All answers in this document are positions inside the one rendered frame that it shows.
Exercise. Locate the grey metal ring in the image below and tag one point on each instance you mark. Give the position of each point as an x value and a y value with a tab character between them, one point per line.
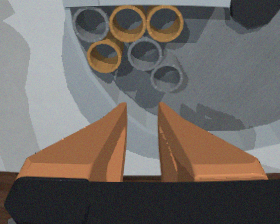
148	62
83	31
170	82

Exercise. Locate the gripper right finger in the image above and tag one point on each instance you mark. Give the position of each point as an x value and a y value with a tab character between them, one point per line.
199	155

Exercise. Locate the bronze bushing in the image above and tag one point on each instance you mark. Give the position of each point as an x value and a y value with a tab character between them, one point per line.
101	63
126	35
164	35

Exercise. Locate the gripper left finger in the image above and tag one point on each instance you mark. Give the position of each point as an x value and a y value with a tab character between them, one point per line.
96	152

